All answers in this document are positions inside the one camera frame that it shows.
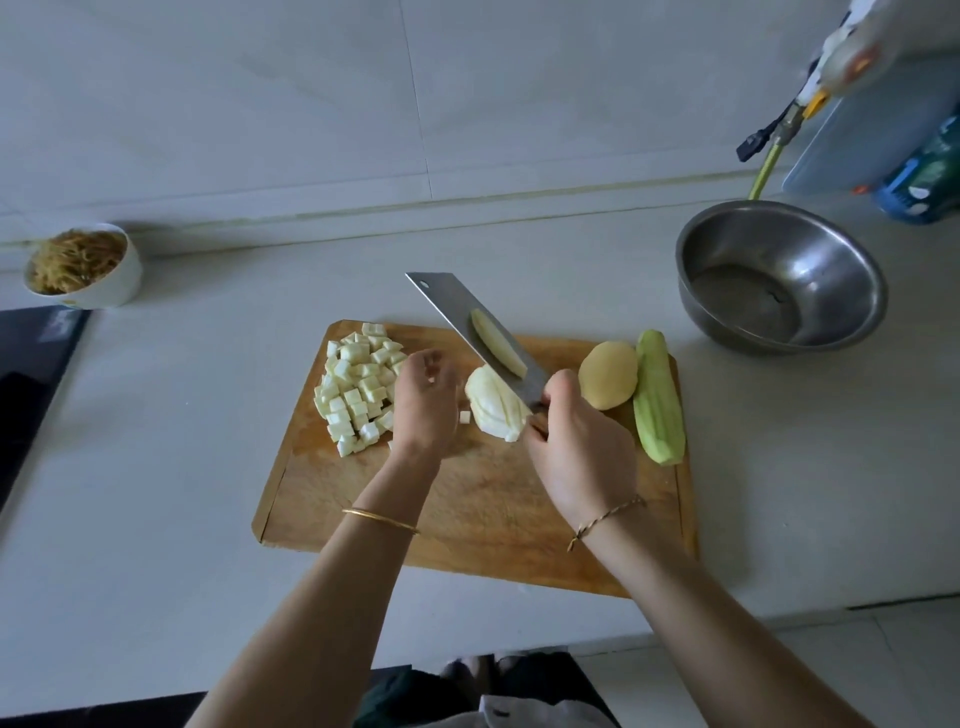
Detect person's right hand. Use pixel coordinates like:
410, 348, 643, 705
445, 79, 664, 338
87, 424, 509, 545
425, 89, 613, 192
523, 369, 647, 530

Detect person's left hand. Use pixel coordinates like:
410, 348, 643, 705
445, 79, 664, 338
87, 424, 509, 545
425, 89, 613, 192
387, 349, 464, 470

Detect pale green cabbage vegetable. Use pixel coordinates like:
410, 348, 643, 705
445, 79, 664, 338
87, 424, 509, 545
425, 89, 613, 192
312, 321, 410, 459

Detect pile of white diced vegetable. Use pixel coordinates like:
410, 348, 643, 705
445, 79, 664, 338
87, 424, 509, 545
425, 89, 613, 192
465, 364, 534, 444

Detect peeled yellow potato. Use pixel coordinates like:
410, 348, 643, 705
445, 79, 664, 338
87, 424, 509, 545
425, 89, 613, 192
579, 339, 641, 411

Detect peeled green cucumber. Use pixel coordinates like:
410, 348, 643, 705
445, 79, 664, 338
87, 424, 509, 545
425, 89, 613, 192
631, 328, 687, 467

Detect cleaver with wooden handle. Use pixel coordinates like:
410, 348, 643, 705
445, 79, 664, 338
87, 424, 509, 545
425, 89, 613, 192
405, 271, 551, 410

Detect person's right forearm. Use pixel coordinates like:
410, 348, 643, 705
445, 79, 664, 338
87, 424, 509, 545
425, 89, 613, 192
577, 502, 879, 728

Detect person's left forearm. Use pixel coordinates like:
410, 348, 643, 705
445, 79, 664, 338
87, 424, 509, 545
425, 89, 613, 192
187, 457, 429, 728

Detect person's left foot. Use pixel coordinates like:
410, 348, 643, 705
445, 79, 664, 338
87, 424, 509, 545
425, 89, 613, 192
442, 657, 485, 699

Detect gold bangle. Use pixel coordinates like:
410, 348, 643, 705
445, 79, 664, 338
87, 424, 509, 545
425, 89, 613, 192
340, 507, 422, 536

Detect wooden cutting board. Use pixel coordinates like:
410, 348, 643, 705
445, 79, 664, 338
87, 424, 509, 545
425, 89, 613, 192
250, 319, 699, 599

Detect white patterned garment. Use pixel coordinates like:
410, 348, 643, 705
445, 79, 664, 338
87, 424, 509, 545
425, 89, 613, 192
427, 694, 620, 728

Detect dark green trousers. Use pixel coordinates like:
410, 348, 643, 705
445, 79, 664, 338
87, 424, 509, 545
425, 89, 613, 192
352, 652, 620, 728

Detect deep stainless steel bowl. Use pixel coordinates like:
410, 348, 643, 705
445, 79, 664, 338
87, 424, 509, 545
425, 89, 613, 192
675, 201, 888, 356

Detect white bowl of noodles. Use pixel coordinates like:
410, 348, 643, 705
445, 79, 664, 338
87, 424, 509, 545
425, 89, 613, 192
22, 222, 146, 311

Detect black gas stove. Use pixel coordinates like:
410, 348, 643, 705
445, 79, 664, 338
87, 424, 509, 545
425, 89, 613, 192
0, 306, 92, 512

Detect light blue plastic board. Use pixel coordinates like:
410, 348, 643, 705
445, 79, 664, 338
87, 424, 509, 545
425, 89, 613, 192
780, 52, 960, 194

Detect dark green bottle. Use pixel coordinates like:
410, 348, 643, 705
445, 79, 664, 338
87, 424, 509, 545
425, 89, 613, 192
874, 112, 960, 224

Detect braided cord bracelet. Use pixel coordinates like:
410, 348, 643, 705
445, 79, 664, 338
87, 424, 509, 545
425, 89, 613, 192
567, 495, 650, 554

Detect wall tap with hose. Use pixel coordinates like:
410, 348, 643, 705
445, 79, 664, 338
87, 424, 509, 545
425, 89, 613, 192
736, 102, 807, 164

